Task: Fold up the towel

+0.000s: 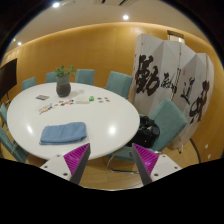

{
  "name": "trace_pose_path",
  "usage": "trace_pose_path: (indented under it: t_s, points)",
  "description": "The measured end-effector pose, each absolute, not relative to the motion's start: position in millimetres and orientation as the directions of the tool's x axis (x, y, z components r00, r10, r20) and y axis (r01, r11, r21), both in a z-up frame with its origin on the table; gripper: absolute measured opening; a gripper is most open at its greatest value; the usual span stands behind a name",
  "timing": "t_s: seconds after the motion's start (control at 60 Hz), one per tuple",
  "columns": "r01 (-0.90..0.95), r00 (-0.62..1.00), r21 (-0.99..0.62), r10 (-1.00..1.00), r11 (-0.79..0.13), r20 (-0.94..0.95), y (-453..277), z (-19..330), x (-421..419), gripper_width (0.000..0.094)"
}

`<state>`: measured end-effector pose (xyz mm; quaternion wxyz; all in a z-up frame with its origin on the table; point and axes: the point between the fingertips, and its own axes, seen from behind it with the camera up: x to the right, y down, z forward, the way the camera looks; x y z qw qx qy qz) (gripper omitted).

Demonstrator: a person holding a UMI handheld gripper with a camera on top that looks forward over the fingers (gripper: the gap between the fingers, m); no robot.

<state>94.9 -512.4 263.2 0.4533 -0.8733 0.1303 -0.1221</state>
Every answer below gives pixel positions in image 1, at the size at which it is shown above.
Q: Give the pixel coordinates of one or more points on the white tissue packet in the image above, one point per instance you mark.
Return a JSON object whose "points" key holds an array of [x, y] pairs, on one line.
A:
{"points": [[82, 101]]}

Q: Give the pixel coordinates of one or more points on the black wall television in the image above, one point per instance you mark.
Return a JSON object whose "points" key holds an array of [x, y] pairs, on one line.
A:
{"points": [[8, 77]]}

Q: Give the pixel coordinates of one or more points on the white round table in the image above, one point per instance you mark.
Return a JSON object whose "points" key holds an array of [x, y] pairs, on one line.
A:
{"points": [[109, 125]]}

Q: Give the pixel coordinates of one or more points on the black bag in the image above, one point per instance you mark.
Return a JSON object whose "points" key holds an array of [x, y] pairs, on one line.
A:
{"points": [[147, 133]]}

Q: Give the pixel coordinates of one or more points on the dark small card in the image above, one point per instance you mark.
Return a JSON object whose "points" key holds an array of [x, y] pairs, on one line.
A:
{"points": [[42, 97]]}

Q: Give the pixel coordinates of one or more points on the green small object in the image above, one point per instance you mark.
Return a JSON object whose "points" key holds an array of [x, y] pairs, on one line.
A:
{"points": [[91, 98]]}

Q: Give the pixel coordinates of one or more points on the teal chair far left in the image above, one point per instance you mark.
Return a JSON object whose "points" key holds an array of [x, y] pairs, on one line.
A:
{"points": [[28, 83]]}

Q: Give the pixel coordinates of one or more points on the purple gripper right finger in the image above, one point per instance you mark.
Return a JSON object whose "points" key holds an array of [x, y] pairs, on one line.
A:
{"points": [[152, 166]]}

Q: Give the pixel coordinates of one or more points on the grey vase with plant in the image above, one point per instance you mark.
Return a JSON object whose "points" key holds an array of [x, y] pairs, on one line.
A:
{"points": [[63, 87]]}

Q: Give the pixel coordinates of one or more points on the teal chair back centre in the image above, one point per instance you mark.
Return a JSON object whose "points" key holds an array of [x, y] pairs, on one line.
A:
{"points": [[85, 76]]}

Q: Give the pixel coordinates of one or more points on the teal chair back right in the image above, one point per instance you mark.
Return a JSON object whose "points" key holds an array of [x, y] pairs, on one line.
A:
{"points": [[119, 83]]}

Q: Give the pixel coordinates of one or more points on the white calligraphy folding screen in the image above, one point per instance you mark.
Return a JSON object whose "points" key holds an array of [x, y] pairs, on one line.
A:
{"points": [[170, 69]]}

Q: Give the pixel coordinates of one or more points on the blue folded towel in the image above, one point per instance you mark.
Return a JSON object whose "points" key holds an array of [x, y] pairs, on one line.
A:
{"points": [[63, 134]]}

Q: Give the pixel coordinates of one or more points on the teal chair left edge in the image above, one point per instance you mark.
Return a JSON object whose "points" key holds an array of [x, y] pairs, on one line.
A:
{"points": [[3, 113]]}

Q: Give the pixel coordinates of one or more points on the colourful small pieces right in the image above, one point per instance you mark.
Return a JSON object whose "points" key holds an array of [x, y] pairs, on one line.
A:
{"points": [[103, 99]]}

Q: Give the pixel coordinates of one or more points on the teal chair near left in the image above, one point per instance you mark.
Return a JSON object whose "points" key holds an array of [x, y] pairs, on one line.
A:
{"points": [[13, 147]]}

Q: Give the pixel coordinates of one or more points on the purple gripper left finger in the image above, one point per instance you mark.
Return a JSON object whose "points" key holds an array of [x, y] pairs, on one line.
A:
{"points": [[69, 166]]}

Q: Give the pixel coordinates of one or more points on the teal chair back left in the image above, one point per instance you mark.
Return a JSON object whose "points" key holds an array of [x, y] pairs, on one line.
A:
{"points": [[50, 77]]}

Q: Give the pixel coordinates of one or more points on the teal chair with bag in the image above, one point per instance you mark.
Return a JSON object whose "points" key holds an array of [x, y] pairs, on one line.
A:
{"points": [[170, 121]]}

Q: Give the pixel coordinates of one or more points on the colourful card cluster left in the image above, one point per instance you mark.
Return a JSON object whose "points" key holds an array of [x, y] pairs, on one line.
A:
{"points": [[45, 108]]}

